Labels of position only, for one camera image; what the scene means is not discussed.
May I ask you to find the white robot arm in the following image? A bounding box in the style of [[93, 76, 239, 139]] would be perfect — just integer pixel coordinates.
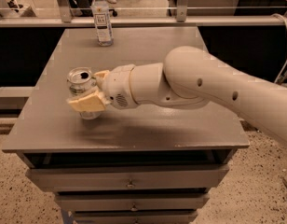
[[67, 46, 287, 145]]

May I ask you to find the bottom grey drawer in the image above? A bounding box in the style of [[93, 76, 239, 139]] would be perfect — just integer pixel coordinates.
[[74, 210, 198, 224]]

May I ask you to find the top grey drawer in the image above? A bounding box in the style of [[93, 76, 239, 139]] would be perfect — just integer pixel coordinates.
[[26, 164, 229, 192]]

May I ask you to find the middle grey drawer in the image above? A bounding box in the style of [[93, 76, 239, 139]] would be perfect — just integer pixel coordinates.
[[55, 193, 210, 212]]

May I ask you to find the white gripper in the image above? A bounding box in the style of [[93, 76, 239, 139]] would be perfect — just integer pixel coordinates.
[[66, 64, 138, 112]]

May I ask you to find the clear plastic water bottle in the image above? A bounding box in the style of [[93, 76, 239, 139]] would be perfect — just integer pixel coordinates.
[[91, 0, 113, 47]]

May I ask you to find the grey drawer cabinet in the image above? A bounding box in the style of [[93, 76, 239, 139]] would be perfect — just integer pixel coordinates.
[[2, 26, 251, 224]]

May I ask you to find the metal railing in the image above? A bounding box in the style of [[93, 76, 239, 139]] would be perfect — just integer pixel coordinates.
[[0, 0, 287, 28]]

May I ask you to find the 7up soda can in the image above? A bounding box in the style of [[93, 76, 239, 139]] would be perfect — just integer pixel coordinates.
[[67, 67, 101, 119]]

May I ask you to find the grey drawer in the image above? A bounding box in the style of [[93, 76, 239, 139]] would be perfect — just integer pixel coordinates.
[[74, 210, 198, 224], [26, 164, 229, 192], [55, 193, 210, 212]]

